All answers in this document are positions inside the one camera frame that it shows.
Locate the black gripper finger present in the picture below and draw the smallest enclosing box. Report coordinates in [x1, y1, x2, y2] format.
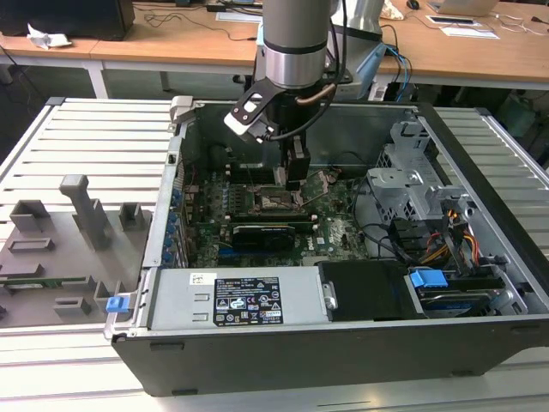
[285, 148, 311, 193]

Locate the metal socket cover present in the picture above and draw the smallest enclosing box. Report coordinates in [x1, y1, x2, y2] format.
[295, 169, 335, 211]

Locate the CPU socket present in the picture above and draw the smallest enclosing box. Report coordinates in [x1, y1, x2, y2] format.
[251, 182, 311, 215]

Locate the black RAM slot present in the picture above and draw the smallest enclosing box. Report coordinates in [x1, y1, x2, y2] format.
[195, 212, 318, 235]
[226, 161, 308, 185]

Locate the green motherboard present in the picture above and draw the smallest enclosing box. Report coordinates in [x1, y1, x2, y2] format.
[182, 165, 370, 267]

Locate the black graphics card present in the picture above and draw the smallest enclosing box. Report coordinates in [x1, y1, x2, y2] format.
[231, 222, 297, 252]

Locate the metal drive cage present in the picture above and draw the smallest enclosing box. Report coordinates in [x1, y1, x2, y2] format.
[366, 119, 473, 224]

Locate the white paper sheet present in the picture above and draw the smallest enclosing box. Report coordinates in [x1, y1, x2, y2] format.
[216, 11, 263, 22]
[441, 25, 501, 39]

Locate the wooden desk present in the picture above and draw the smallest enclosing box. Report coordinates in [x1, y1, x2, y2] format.
[0, 33, 130, 100]
[92, 0, 549, 94]

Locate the beige crumpled bag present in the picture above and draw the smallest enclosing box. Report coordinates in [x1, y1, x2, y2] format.
[381, 0, 407, 21]

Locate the blue disk carrier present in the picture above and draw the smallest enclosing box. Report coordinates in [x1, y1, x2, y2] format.
[409, 268, 449, 300]

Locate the grey power supply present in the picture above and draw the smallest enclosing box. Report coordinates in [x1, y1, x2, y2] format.
[148, 265, 327, 331]

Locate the white tablet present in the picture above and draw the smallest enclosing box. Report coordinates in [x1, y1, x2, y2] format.
[425, 15, 484, 27]

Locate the black PC case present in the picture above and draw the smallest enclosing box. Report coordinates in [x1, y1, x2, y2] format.
[110, 94, 549, 398]

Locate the silver laptop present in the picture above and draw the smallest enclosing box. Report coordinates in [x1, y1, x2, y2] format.
[426, 0, 501, 17]

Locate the hard disk drive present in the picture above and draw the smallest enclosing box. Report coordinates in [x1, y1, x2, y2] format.
[418, 288, 494, 319]

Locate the blue case latch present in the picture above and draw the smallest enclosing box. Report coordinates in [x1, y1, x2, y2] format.
[106, 295, 130, 315]

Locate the black computer tower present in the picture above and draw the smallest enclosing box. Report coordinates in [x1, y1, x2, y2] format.
[0, 0, 136, 42]

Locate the grey parts rack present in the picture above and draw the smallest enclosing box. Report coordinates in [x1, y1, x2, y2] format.
[0, 174, 154, 327]

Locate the crumpled white paper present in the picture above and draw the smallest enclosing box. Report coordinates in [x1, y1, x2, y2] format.
[26, 23, 73, 51]

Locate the green RAM stick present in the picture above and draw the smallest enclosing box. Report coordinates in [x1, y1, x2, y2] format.
[0, 276, 87, 288]

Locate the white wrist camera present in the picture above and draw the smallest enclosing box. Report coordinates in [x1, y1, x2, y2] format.
[222, 78, 278, 146]

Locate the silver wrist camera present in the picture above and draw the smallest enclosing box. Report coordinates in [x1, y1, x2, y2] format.
[329, 70, 366, 100]

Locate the blue cable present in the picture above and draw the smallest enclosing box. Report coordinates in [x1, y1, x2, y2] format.
[383, 42, 415, 102]

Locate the black wire bundle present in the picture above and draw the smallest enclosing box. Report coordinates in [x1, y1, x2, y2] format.
[355, 178, 432, 264]

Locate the yellow orange wire bundle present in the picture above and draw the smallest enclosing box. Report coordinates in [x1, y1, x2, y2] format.
[422, 208, 480, 265]

